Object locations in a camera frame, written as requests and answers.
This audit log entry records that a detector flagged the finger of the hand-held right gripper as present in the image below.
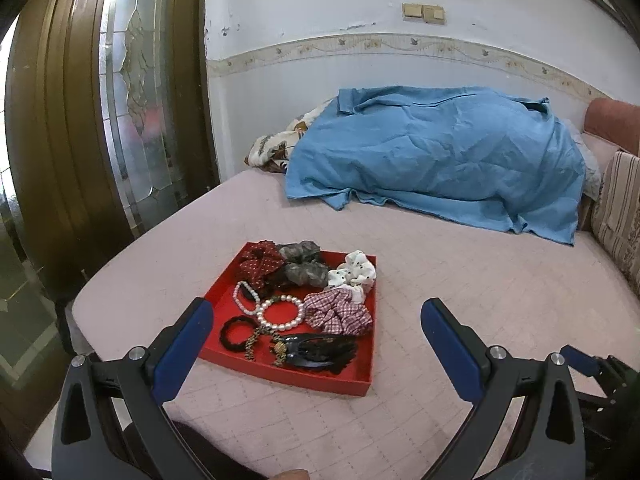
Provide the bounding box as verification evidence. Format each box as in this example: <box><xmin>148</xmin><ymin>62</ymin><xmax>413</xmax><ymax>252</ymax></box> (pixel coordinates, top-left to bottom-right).
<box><xmin>559</xmin><ymin>344</ymin><xmax>630</xmax><ymax>390</ymax></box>

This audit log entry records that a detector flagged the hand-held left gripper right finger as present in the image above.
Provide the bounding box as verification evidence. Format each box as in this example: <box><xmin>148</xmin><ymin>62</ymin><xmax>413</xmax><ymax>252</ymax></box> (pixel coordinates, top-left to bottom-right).
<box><xmin>420</xmin><ymin>297</ymin><xmax>586</xmax><ymax>480</ymax></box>

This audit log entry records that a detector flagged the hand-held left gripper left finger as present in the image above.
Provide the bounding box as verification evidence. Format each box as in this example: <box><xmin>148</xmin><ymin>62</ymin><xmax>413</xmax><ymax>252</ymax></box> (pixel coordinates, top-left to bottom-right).
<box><xmin>51</xmin><ymin>297</ymin><xmax>216</xmax><ymax>480</ymax></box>

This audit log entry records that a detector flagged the black hair tie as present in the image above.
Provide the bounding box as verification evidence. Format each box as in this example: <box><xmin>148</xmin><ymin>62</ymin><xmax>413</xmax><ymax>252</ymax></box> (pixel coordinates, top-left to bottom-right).
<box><xmin>221</xmin><ymin>316</ymin><xmax>261</xmax><ymax>352</ymax></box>

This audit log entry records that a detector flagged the red tray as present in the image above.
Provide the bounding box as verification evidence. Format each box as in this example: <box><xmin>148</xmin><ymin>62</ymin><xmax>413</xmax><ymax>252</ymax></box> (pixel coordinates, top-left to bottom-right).
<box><xmin>197</xmin><ymin>241</ymin><xmax>379</xmax><ymax>397</ymax></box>

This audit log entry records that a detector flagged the small pearl bracelet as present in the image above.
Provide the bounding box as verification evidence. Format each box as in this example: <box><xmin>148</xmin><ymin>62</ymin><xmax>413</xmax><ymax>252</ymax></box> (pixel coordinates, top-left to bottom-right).
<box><xmin>233</xmin><ymin>281</ymin><xmax>262</xmax><ymax>316</ymax></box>

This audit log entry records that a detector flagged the large pearl bracelet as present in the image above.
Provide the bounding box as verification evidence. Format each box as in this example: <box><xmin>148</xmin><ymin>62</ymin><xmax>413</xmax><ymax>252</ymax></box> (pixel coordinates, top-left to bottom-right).
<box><xmin>256</xmin><ymin>296</ymin><xmax>306</xmax><ymax>332</ymax></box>

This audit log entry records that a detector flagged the bronze bead bracelet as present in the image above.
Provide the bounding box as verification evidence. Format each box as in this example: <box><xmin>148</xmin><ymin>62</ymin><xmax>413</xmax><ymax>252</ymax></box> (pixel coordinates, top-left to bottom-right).
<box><xmin>244</xmin><ymin>324</ymin><xmax>292</xmax><ymax>367</ymax></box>

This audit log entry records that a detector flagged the red dotted scrunchie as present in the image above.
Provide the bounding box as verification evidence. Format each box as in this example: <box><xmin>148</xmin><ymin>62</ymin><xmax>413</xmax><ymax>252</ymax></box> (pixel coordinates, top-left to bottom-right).
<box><xmin>236</xmin><ymin>241</ymin><xmax>287</xmax><ymax>294</ymax></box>

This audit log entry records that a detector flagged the pink plaid scrunchie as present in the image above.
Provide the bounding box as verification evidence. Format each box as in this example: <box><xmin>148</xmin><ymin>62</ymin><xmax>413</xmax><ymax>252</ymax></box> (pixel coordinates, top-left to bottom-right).
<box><xmin>302</xmin><ymin>285</ymin><xmax>374</xmax><ymax>336</ymax></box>

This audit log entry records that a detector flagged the white dotted scrunchie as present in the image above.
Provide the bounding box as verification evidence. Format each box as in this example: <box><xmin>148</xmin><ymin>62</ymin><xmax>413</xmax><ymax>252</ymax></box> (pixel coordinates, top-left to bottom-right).
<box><xmin>327</xmin><ymin>250</ymin><xmax>377</xmax><ymax>304</ymax></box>

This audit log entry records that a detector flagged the black hair claw clip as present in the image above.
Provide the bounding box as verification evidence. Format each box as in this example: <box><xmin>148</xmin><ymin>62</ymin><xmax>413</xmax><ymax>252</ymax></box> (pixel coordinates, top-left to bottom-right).
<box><xmin>272</xmin><ymin>334</ymin><xmax>360</xmax><ymax>376</ymax></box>

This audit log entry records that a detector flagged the grey sheer scrunchie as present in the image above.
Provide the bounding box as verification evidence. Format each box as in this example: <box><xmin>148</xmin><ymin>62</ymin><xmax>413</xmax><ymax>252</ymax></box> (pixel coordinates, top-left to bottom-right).
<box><xmin>276</xmin><ymin>241</ymin><xmax>331</xmax><ymax>290</ymax></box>

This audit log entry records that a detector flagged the pink bed mattress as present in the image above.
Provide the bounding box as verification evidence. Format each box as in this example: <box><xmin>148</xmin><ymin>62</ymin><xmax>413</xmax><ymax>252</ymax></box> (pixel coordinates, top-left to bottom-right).
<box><xmin>22</xmin><ymin>167</ymin><xmax>640</xmax><ymax>480</ymax></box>

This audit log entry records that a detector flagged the striped cushion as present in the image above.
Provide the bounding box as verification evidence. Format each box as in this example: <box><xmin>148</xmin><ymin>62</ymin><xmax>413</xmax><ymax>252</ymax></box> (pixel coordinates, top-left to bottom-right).
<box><xmin>590</xmin><ymin>151</ymin><xmax>640</xmax><ymax>297</ymax></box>

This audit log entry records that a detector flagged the wooden glass-panel door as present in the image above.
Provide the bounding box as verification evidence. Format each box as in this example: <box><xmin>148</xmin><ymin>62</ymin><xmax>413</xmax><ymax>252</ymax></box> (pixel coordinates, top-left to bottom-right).
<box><xmin>0</xmin><ymin>25</ymin><xmax>71</xmax><ymax>392</ymax></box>
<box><xmin>5</xmin><ymin>0</ymin><xmax>221</xmax><ymax>281</ymax></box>

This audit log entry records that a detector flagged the blue cloth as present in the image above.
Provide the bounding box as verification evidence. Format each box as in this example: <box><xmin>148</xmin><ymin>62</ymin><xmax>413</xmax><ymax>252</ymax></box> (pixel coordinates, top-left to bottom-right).
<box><xmin>285</xmin><ymin>86</ymin><xmax>587</xmax><ymax>247</ymax></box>

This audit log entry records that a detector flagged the white frilled pillow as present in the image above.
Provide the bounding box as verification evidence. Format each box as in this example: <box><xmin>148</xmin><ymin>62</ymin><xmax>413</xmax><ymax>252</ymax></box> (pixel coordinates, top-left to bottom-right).
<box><xmin>565</xmin><ymin>119</ymin><xmax>604</xmax><ymax>202</ymax></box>

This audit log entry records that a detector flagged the floral blanket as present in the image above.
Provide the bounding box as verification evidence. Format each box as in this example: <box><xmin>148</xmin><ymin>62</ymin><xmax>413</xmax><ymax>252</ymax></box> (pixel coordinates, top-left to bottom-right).
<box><xmin>244</xmin><ymin>101</ymin><xmax>339</xmax><ymax>175</ymax></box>

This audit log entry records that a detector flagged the pink sofa armrest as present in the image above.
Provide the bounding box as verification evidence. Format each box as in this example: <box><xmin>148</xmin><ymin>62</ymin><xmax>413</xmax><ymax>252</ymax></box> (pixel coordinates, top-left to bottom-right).
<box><xmin>582</xmin><ymin>97</ymin><xmax>640</xmax><ymax>160</ymax></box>

